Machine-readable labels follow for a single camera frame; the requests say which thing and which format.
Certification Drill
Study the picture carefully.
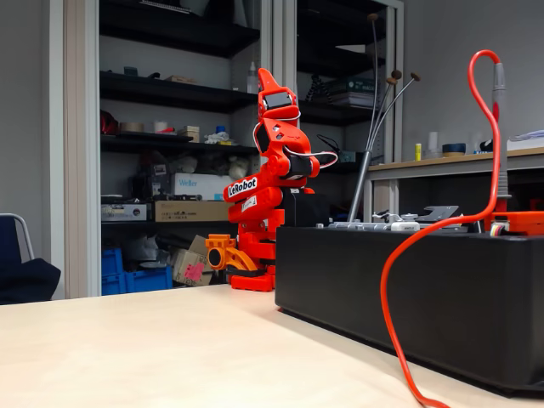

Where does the grey device box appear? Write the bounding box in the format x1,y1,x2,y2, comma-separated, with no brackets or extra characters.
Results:
100,202,153,223

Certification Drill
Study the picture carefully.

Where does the black corner housing block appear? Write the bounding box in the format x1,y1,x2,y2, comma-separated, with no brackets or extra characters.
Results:
282,189,331,229

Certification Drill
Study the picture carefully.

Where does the cardboard box with pink label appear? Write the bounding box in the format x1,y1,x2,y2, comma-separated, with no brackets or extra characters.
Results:
172,235,213,286

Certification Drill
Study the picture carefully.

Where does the grey hinged door panel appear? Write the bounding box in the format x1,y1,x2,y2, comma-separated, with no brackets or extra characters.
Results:
316,210,426,231

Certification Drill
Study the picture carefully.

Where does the wooden workbench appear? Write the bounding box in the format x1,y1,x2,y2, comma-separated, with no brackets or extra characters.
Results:
367,146,544,179

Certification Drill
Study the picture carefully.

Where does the thin stick with brown ball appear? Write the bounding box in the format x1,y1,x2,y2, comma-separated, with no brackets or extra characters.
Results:
367,70,403,150
365,12,380,150
368,71,422,150
367,76,395,150

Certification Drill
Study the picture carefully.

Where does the blue plastic crate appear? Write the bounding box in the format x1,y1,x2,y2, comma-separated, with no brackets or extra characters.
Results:
122,265,173,294
100,248,125,297

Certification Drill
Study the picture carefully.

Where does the orange table clamp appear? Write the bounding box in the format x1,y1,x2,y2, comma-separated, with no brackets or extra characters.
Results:
205,233,259,278

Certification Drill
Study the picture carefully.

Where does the white Weller box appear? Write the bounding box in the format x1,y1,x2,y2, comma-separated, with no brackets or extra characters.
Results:
169,172,239,201

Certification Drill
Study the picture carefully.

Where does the grey cabinet with black shelves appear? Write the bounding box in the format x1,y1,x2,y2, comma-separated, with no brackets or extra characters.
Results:
63,0,405,298

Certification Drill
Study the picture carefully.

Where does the black task box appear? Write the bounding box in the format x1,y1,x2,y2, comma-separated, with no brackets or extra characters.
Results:
275,224,544,394

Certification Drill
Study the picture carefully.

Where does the small black tripod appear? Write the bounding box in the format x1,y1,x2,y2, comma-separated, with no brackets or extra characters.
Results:
304,75,333,103

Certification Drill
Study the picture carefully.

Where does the long brown cardboard box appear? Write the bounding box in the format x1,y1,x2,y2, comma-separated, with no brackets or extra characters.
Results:
153,199,234,224

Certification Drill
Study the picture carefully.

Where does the silver metal rod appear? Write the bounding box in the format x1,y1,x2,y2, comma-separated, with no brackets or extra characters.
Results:
347,150,373,223

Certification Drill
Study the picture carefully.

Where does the red display module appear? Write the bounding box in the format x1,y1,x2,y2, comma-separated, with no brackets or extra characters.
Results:
488,211,544,237

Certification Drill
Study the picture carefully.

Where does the red cable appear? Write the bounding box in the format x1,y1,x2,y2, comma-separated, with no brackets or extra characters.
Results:
379,49,503,408

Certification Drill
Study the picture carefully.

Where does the grey test probe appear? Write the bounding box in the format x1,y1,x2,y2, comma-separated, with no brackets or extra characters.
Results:
491,62,513,213

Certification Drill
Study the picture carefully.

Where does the black cable clip bracket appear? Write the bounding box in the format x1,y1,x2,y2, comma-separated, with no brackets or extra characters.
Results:
414,205,465,226

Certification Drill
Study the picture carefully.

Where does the blue chair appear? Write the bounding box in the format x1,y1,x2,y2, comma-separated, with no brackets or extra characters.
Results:
0,212,63,305

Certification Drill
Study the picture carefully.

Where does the small beige box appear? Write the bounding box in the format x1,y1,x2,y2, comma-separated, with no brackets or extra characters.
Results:
177,125,201,144

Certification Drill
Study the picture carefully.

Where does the red object on shelf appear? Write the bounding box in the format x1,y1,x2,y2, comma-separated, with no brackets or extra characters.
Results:
100,110,120,136

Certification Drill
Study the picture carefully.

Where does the stack of books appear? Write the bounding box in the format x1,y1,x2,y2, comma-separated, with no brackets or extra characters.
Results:
329,77,377,108

